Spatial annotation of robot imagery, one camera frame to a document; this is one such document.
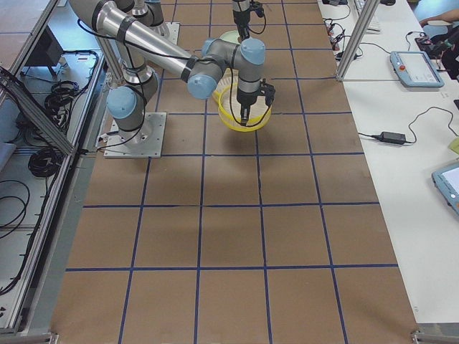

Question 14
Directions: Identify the white keyboard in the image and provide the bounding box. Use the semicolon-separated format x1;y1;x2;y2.
352;0;381;34

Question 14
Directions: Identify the aluminium frame post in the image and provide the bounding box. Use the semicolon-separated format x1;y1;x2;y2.
336;21;366;82

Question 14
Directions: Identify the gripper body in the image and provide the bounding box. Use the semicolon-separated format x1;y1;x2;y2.
232;0;262;25
237;79;275;108

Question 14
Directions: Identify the green plate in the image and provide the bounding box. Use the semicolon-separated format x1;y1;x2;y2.
219;30;241;44

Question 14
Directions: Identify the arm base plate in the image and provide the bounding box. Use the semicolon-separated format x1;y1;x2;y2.
156;22;180;45
103;113;166;158

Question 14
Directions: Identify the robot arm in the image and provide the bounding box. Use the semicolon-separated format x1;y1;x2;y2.
70;1;275;148
124;1;267;43

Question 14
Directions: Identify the black power adapter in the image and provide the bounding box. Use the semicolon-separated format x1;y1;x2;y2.
371;131;407;145

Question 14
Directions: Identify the blue teach pendant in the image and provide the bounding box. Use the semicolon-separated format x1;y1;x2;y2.
431;162;458;214
389;51;444;88

